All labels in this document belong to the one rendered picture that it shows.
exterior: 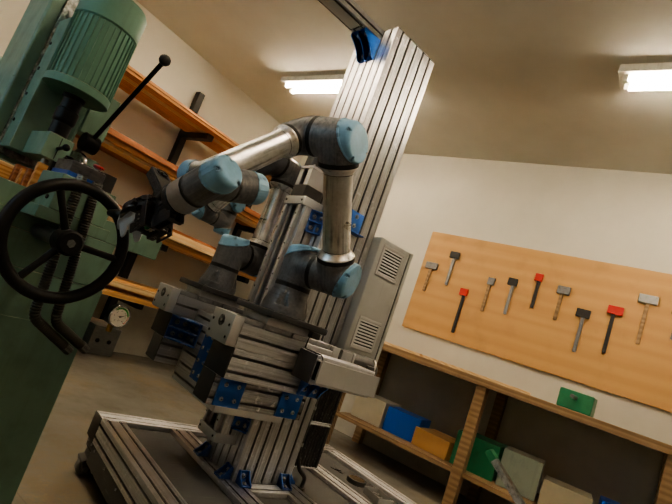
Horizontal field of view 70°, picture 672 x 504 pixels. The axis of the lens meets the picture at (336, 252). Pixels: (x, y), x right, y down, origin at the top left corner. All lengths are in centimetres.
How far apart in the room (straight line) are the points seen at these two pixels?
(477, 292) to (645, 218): 132
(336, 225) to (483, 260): 292
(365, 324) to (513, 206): 267
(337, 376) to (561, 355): 263
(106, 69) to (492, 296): 331
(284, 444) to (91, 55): 141
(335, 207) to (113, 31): 79
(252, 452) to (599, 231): 314
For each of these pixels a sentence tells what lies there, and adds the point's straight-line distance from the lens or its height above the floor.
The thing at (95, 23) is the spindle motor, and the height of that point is 139.
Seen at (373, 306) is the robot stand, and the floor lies 96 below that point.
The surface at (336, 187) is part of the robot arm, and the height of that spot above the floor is 120.
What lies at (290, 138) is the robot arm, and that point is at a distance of 136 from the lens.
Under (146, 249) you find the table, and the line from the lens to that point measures 155.
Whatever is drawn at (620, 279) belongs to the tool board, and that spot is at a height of 184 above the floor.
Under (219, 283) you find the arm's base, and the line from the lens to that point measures 193.
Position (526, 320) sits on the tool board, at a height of 138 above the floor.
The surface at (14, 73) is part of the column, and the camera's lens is 177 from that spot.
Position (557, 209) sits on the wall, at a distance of 428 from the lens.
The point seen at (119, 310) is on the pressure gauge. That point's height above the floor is 68.
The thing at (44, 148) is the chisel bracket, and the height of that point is 102.
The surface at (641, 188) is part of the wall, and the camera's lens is 428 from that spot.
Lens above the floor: 83
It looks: 9 degrees up
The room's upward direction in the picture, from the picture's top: 20 degrees clockwise
